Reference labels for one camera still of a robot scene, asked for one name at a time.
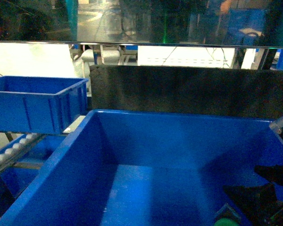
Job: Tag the white roller track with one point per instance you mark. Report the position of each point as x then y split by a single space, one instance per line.
18 148

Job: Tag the large blue target bin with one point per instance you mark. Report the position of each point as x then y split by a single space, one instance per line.
145 169

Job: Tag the blue bin upper left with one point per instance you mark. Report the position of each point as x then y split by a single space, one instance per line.
44 105

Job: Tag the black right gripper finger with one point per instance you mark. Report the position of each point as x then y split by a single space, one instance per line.
259 204

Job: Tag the black foam backing panel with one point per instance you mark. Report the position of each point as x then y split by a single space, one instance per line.
209 91

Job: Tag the green push button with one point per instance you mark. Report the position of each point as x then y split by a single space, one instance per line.
227 216

